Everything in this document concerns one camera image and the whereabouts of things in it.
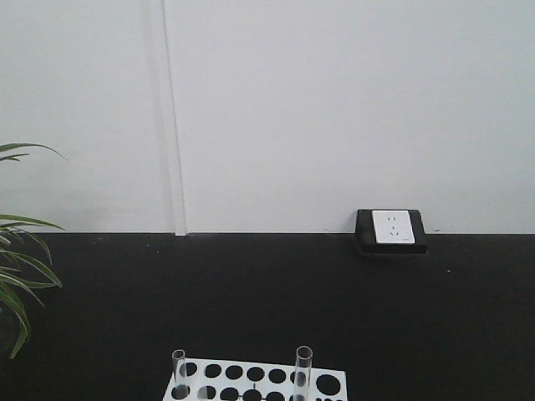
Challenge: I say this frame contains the white test tube rack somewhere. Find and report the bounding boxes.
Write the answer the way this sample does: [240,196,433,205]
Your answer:
[163,358,348,400]

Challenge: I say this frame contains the tall glass test tube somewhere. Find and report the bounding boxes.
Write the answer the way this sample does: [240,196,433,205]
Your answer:
[293,345,313,401]

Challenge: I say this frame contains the white wall trim strip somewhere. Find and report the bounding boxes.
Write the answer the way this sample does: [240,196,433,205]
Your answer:
[160,1,187,236]

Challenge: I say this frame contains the white socket on black base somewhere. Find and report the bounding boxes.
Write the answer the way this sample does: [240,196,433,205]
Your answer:
[355,209,428,255]

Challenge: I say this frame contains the short glass test tube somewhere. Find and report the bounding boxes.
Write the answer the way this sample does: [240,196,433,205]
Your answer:
[171,349,189,400]

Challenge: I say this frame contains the green spider plant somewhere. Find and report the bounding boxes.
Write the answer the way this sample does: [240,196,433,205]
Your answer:
[0,143,69,360]

